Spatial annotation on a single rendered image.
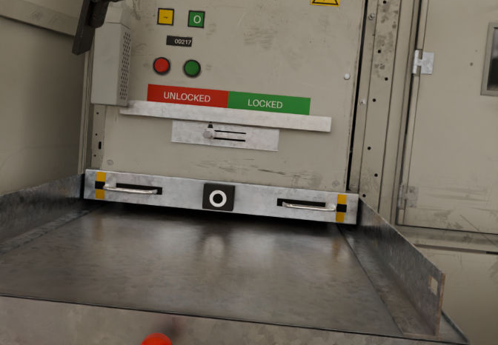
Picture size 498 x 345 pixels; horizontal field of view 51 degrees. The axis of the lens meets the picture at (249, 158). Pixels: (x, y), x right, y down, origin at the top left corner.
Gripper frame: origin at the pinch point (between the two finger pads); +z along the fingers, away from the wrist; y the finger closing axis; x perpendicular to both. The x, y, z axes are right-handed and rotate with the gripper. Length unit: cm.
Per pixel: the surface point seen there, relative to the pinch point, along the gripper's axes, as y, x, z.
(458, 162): -70, -59, 13
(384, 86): -48, -64, 5
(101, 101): -0.6, -24.9, 19.2
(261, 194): -33, -33, 27
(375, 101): -48, -62, 9
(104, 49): 2.4, -28.0, 11.3
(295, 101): -31, -42, 10
